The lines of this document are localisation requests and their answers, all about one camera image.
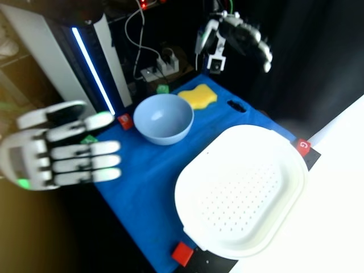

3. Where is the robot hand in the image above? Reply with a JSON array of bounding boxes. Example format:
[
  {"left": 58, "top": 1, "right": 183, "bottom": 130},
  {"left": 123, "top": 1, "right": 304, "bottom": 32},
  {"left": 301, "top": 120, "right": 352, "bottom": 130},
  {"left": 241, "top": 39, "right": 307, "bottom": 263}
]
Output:
[
  {"left": 195, "top": 16, "right": 274, "bottom": 73},
  {"left": 0, "top": 101, "right": 123, "bottom": 191}
]

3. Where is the yellow and green sponge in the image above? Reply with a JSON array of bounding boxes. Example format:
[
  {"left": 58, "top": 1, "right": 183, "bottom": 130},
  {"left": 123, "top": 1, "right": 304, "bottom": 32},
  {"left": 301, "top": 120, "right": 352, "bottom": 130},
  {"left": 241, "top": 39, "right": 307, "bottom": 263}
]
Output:
[{"left": 177, "top": 84, "right": 218, "bottom": 110}]

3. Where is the light blue bowl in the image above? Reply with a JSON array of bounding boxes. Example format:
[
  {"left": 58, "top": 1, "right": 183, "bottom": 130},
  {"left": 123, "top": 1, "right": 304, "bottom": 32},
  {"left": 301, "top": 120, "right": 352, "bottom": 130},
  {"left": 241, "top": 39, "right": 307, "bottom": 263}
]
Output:
[{"left": 133, "top": 93, "right": 195, "bottom": 146}]

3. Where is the white power strip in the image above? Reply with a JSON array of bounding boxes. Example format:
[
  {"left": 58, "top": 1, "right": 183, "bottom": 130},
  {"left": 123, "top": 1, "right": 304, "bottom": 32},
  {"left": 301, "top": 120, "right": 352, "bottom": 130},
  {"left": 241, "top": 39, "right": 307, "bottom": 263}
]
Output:
[{"left": 140, "top": 55, "right": 180, "bottom": 82}]

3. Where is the red block number 8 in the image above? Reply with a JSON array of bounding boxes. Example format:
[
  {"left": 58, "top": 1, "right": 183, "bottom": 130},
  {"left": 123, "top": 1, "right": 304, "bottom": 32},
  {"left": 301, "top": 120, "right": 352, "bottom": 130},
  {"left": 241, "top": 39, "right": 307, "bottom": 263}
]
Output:
[{"left": 118, "top": 113, "right": 134, "bottom": 131}]

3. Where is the white column with blue light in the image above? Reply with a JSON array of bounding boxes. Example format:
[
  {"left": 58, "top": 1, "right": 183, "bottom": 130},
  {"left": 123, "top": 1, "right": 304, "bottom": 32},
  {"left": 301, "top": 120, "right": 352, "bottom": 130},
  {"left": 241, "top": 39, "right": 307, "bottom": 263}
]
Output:
[{"left": 0, "top": 2, "right": 134, "bottom": 116}]

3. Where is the red block letter G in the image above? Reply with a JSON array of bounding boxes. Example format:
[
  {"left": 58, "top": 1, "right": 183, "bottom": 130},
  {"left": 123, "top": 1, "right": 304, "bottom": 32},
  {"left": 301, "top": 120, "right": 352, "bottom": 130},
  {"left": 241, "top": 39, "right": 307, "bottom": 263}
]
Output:
[{"left": 295, "top": 138, "right": 312, "bottom": 157}]

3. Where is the blue cloth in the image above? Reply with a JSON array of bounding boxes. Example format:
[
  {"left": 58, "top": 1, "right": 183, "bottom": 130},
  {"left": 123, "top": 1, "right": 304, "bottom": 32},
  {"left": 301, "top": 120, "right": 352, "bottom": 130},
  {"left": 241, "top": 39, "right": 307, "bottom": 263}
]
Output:
[{"left": 92, "top": 74, "right": 311, "bottom": 273}]

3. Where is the white perforated tray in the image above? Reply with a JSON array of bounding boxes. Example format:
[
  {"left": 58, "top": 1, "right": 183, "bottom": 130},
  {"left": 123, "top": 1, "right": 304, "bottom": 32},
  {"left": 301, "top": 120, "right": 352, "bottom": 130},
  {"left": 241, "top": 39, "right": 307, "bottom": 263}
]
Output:
[{"left": 173, "top": 124, "right": 309, "bottom": 259}]

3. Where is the dark red letter block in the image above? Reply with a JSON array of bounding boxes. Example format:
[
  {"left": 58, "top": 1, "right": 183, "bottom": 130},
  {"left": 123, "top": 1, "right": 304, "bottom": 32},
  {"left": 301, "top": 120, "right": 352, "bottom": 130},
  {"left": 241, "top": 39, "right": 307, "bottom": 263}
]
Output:
[{"left": 171, "top": 241, "right": 195, "bottom": 267}]

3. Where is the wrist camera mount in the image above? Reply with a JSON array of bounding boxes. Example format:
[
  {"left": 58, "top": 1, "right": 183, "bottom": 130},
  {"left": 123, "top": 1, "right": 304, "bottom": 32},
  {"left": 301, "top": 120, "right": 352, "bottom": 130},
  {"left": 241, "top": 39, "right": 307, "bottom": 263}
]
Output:
[{"left": 206, "top": 35, "right": 228, "bottom": 75}]

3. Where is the white cable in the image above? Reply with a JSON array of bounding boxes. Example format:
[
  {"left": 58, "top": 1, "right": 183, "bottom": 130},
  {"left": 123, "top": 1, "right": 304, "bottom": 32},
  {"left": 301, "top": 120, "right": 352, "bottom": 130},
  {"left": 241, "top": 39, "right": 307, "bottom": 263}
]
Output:
[{"left": 124, "top": 5, "right": 171, "bottom": 80}]

